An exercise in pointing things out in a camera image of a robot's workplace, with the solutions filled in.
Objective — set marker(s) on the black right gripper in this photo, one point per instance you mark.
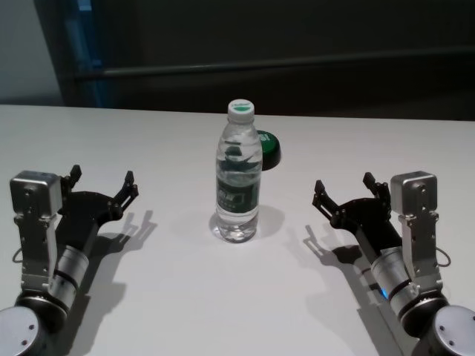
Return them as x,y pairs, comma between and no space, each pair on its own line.
367,215

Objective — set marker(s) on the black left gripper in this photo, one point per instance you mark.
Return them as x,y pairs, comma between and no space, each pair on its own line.
85,211

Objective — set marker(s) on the clear water bottle green label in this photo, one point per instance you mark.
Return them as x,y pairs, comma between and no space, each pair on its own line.
237,163

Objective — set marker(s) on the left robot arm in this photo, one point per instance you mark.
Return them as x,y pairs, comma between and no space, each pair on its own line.
41,308

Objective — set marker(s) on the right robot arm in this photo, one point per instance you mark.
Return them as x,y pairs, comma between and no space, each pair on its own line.
423,308

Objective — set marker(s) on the green YES button black base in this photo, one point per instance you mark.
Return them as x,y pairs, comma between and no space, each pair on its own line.
271,148

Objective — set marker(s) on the blue vertical window strip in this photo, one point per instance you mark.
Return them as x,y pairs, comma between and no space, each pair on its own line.
92,55

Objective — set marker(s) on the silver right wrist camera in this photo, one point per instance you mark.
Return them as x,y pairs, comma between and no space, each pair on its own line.
417,200

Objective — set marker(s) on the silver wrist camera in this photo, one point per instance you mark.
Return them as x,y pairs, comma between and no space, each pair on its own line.
35,196
417,200

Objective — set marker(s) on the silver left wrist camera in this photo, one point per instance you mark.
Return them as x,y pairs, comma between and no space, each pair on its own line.
35,196

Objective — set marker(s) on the grey horizontal rail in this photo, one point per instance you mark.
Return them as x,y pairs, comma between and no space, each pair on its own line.
259,65

